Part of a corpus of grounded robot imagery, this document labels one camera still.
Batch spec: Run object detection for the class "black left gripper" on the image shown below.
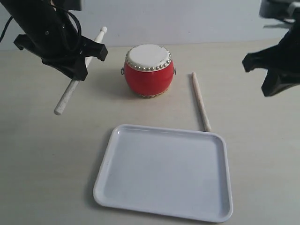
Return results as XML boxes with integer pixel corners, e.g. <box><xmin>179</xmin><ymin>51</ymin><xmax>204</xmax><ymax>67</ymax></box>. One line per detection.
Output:
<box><xmin>14</xmin><ymin>9</ymin><xmax>108</xmax><ymax>81</ymax></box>

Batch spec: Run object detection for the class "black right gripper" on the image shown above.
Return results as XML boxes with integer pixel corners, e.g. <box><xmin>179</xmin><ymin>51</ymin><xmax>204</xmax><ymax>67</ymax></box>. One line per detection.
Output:
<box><xmin>242</xmin><ymin>21</ymin><xmax>300</xmax><ymax>97</ymax></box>

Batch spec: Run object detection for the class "wooden drumstick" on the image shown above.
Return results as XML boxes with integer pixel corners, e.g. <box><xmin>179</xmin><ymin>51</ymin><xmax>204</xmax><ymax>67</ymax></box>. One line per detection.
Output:
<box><xmin>192</xmin><ymin>72</ymin><xmax>211</xmax><ymax>132</ymax></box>
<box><xmin>53</xmin><ymin>26</ymin><xmax>107</xmax><ymax>116</ymax></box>

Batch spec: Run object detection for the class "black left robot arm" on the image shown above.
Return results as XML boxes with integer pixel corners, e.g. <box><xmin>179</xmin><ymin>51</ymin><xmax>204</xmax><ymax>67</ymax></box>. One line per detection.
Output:
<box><xmin>1</xmin><ymin>0</ymin><xmax>108</xmax><ymax>81</ymax></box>

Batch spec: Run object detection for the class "small red drum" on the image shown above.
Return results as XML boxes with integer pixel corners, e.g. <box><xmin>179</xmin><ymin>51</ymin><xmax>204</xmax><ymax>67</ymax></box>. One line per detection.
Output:
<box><xmin>121</xmin><ymin>44</ymin><xmax>176</xmax><ymax>98</ymax></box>

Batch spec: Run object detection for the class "white plastic tray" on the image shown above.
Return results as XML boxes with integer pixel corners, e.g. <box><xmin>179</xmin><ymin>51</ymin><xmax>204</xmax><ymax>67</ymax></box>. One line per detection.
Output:
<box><xmin>93</xmin><ymin>124</ymin><xmax>233</xmax><ymax>223</ymax></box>

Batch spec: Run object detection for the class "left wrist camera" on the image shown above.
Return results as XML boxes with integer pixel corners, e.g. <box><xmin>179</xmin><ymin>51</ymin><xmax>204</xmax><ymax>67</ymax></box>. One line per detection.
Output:
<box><xmin>63</xmin><ymin>0</ymin><xmax>83</xmax><ymax>11</ymax></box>

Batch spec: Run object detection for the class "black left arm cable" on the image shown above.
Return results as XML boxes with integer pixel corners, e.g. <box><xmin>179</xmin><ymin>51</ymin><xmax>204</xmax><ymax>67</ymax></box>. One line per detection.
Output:
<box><xmin>0</xmin><ymin>14</ymin><xmax>15</xmax><ymax>44</ymax></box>

